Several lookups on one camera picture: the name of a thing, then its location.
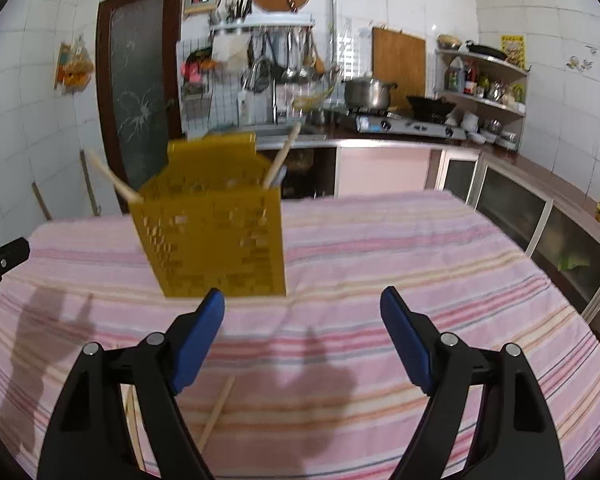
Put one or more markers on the hanging utensil rack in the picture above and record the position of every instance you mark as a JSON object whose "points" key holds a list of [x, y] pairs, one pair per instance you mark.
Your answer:
{"points": [[244, 72]]}

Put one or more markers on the wooden chopstick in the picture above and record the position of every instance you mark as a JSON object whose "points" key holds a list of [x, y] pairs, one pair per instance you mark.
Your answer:
{"points": [[215, 413], [131, 420], [281, 155], [124, 190]]}

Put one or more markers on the steel cooking pot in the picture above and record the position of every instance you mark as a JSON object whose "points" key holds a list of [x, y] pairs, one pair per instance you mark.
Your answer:
{"points": [[368, 93]]}

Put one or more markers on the black wok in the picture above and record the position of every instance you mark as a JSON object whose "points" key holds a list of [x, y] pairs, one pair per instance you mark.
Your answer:
{"points": [[482, 49]]}

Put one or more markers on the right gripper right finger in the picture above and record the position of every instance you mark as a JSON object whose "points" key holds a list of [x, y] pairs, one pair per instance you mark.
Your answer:
{"points": [[515, 436]]}

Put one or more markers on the wooden cutting board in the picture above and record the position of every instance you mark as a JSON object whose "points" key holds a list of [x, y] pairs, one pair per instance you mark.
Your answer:
{"points": [[399, 59]]}

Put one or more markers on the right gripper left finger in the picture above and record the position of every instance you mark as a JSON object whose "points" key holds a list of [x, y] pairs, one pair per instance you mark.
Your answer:
{"points": [[88, 437]]}

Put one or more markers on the corner wall shelf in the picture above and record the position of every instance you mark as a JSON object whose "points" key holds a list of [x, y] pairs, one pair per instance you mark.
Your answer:
{"points": [[489, 94]]}

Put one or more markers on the hanging orange snack bag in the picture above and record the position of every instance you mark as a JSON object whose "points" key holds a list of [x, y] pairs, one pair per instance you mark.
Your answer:
{"points": [[74, 67]]}

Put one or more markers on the gas stove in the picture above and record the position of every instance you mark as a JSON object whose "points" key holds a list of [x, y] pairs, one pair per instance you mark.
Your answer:
{"points": [[397, 125]]}

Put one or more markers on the yellow perforated utensil basket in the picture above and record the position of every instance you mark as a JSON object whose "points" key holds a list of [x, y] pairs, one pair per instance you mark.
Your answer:
{"points": [[207, 221]]}

